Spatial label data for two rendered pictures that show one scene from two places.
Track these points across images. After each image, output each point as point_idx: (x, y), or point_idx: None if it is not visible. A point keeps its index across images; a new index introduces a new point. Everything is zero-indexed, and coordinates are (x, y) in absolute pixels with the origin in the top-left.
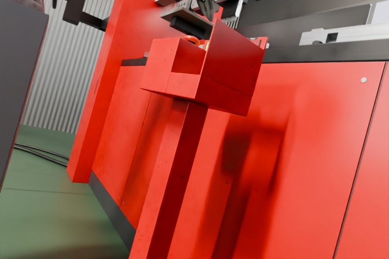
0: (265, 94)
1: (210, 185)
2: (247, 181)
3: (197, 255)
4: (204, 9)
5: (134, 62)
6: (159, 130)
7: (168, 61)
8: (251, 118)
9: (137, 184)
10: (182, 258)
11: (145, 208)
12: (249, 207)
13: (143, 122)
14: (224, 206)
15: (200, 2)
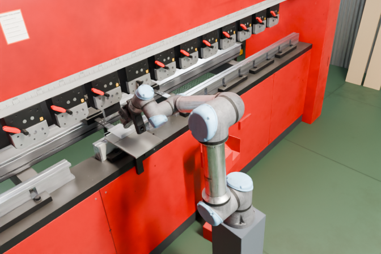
0: (194, 138)
1: (185, 182)
2: (198, 165)
3: (189, 202)
4: (128, 126)
5: (27, 233)
6: (136, 210)
7: (231, 159)
8: (191, 149)
9: (134, 246)
10: (183, 212)
11: None
12: (200, 169)
13: (109, 229)
14: (193, 180)
15: (128, 124)
